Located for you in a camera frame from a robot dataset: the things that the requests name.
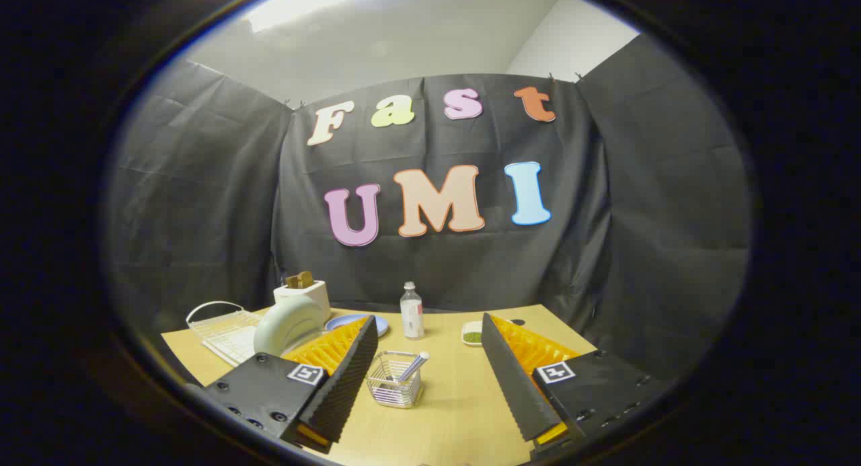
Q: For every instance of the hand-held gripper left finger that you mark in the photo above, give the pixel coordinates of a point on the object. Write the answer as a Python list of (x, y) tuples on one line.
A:
[(350, 378)]

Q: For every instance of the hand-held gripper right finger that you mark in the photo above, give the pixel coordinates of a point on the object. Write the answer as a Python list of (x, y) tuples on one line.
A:
[(511, 378)]

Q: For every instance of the pale green plate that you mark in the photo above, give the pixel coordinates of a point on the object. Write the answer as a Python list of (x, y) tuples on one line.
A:
[(286, 325)]

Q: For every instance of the white divided dish with seeds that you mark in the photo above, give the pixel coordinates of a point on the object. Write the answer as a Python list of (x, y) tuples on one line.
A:
[(471, 333)]

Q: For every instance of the blue plate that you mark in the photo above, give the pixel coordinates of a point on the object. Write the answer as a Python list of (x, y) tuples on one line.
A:
[(381, 325)]

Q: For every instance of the clear plastic bottle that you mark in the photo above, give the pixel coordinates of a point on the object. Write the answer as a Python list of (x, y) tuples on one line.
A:
[(412, 315)]

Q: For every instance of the white toaster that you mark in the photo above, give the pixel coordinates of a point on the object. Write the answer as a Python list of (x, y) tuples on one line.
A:
[(313, 294)]

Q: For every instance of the brown toast slice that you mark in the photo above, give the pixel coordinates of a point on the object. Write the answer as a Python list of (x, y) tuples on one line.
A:
[(300, 280)]

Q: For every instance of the black backdrop cloth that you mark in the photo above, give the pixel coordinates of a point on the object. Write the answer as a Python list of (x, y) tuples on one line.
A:
[(222, 204)]

